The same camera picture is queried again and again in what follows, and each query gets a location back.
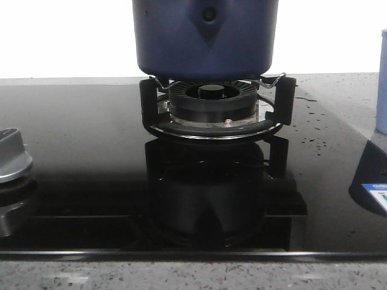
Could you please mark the dark blue cooking pot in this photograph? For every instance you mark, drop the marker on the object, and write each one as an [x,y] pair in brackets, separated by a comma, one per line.
[205,40]

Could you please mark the light blue plastic cup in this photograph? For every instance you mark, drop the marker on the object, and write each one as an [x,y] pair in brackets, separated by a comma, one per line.
[381,96]

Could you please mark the right black pot support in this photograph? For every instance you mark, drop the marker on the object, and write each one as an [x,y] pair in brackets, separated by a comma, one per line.
[274,109]

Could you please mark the right gas burner head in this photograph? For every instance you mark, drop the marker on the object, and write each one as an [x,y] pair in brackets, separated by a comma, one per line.
[212,102]

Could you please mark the black glass gas stove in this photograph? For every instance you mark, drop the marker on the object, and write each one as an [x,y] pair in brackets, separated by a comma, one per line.
[102,188]

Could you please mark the silver stove control knob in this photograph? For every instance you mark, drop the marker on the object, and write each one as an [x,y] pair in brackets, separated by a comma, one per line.
[15,160]

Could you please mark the blue white energy label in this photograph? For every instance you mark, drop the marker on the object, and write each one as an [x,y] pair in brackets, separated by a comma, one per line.
[378,192]

